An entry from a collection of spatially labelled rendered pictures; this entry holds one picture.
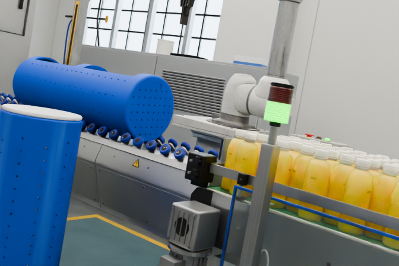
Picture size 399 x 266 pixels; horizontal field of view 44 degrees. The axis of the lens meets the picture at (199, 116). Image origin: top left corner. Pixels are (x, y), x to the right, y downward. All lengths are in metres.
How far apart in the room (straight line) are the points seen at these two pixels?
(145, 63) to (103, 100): 2.26
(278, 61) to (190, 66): 1.62
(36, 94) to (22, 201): 0.87
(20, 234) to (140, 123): 0.64
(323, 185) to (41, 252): 0.98
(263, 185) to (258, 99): 1.22
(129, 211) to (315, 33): 3.26
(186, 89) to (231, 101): 1.47
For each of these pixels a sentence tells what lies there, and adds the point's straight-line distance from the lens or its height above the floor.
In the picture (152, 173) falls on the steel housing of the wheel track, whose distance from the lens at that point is 1.90.
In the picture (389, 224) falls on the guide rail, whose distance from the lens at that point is 1.36.
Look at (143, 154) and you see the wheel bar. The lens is 1.96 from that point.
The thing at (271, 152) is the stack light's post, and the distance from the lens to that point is 1.29.
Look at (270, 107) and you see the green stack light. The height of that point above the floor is 1.19.
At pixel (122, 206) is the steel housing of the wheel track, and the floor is 0.68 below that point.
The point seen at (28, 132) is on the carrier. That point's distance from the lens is 1.74.
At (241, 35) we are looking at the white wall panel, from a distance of 4.96.
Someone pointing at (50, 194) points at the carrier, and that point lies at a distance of 1.79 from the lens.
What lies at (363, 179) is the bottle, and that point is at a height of 1.05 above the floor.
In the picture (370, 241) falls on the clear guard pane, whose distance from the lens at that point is 1.31.
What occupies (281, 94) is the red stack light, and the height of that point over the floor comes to 1.23.
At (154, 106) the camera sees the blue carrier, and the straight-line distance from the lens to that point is 2.11.
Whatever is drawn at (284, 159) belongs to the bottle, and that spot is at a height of 1.05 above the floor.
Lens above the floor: 1.21
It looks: 3 degrees down
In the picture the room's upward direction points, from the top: 10 degrees clockwise
